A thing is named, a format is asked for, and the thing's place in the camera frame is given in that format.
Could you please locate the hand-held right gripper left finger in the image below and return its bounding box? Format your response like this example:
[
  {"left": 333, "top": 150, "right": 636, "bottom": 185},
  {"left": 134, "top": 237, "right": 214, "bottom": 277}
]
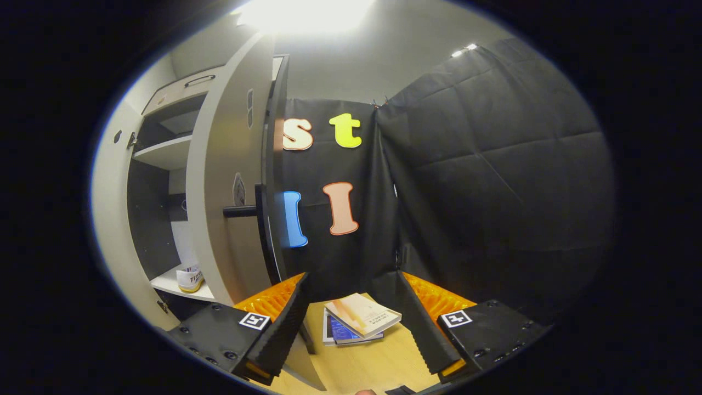
[{"left": 165, "top": 272, "right": 310, "bottom": 385}]

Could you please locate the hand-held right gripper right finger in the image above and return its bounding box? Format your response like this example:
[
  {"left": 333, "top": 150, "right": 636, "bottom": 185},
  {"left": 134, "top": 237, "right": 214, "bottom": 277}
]
[{"left": 396, "top": 270, "right": 552, "bottom": 385}]

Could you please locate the white striped shoe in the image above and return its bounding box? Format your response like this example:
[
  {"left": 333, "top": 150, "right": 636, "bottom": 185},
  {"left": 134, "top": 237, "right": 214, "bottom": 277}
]
[{"left": 175, "top": 265, "right": 205, "bottom": 294}]

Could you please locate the grey cabinet door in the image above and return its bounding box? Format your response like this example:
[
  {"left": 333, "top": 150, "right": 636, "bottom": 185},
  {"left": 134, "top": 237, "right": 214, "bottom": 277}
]
[
  {"left": 185, "top": 32, "right": 327, "bottom": 391},
  {"left": 90, "top": 99, "right": 182, "bottom": 331}
]

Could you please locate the grey shoe cabinet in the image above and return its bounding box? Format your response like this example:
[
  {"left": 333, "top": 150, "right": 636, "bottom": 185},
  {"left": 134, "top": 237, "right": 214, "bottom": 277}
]
[{"left": 126, "top": 55, "right": 291, "bottom": 308}]

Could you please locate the grey cabinet drawer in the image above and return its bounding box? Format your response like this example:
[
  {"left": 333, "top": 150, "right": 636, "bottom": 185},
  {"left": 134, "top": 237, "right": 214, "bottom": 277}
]
[{"left": 141, "top": 55, "right": 288, "bottom": 116}]

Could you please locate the tan book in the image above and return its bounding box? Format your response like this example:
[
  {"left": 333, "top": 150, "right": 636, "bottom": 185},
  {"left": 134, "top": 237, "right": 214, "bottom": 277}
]
[{"left": 324, "top": 292, "right": 403, "bottom": 339}]

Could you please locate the black quilted cloth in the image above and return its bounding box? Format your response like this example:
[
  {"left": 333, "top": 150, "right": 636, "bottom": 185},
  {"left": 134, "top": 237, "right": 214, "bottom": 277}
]
[{"left": 376, "top": 37, "right": 615, "bottom": 327}]

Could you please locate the black backdrop cloth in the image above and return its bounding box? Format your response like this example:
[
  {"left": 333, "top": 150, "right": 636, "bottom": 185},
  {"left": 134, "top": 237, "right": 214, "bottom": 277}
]
[{"left": 274, "top": 98, "right": 404, "bottom": 308}]

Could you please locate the large ceiling light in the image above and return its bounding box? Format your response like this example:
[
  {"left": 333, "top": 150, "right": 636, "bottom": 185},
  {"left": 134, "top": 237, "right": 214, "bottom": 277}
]
[{"left": 236, "top": 0, "right": 379, "bottom": 35}]

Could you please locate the black door handle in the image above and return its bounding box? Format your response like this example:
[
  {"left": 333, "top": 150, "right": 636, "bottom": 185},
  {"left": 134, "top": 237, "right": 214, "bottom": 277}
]
[{"left": 222, "top": 183, "right": 275, "bottom": 275}]

